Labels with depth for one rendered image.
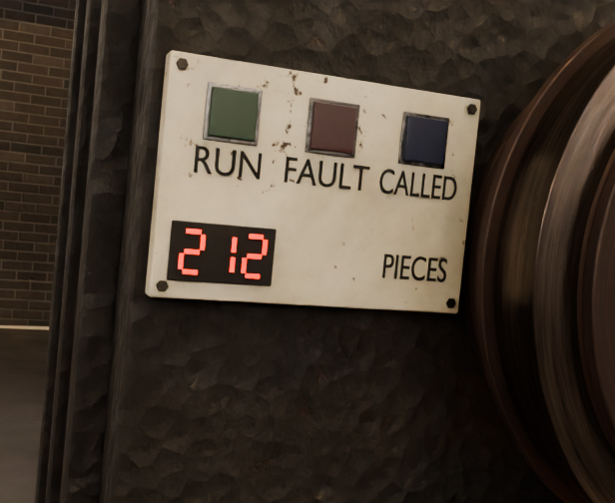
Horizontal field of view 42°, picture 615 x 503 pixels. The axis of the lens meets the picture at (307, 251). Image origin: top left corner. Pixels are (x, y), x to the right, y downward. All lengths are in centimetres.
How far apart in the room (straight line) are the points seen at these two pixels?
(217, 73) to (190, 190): 9
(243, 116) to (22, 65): 603
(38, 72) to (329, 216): 603
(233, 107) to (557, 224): 25
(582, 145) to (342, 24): 22
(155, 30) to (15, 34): 602
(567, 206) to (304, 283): 21
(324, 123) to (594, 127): 20
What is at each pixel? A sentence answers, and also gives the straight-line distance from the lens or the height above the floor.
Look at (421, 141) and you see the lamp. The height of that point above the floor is 120.
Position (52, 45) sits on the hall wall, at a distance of 664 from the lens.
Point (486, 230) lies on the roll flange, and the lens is 62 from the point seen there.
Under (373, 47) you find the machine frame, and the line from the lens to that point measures 68.
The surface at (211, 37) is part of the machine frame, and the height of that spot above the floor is 126.
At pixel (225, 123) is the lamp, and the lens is 60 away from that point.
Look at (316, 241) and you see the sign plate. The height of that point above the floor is 111.
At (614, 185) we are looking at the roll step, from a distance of 58.
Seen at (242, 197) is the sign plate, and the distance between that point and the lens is 61.
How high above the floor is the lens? 114
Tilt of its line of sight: 3 degrees down
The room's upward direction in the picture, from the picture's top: 6 degrees clockwise
